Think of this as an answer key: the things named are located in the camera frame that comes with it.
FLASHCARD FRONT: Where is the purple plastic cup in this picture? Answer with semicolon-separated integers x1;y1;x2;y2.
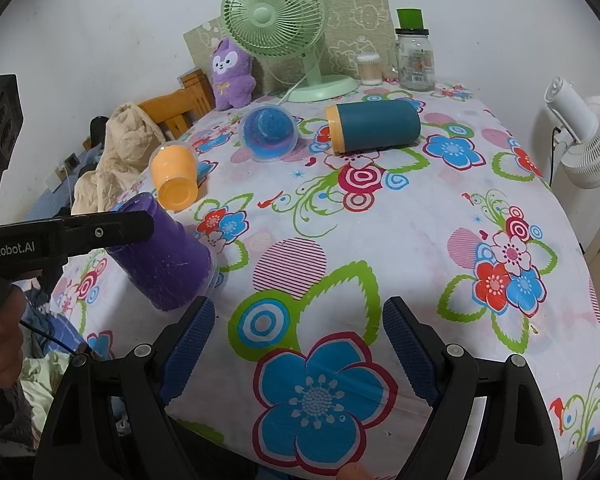
107;192;215;312

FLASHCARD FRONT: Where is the orange plastic cup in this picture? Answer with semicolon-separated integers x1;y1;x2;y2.
149;141;198;212

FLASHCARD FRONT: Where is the blue plastic cup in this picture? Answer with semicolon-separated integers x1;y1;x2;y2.
239;105;299;162

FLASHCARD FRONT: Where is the teal cup with yellow rim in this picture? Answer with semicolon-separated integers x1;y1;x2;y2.
325;100;422;155

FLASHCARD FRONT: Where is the person's left hand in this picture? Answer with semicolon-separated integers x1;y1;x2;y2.
0;285;27;389

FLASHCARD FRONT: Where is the beige puffer jacket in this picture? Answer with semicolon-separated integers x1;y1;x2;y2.
71;102;166;216

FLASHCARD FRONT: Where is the wooden chair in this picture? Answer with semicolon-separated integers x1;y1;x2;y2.
82;68;217;149

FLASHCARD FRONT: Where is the purple plush toy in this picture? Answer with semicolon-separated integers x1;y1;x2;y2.
211;37;257;110

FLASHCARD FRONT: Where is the floral tablecloth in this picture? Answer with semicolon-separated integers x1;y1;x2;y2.
49;81;600;478

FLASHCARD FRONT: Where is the green desk fan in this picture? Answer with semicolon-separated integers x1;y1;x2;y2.
221;0;358;103

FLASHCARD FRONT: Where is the white floor fan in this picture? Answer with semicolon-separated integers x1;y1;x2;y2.
544;77;600;190

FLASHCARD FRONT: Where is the cotton swab container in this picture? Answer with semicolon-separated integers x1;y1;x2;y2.
356;52;384;86

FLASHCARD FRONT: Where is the beige patterned placemat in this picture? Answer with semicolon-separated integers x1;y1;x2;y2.
184;0;396;94

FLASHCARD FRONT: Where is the glass mason jar green lid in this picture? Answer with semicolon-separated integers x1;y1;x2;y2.
396;8;436;92

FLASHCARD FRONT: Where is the white fan power cable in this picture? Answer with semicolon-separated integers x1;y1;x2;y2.
258;77;309;109

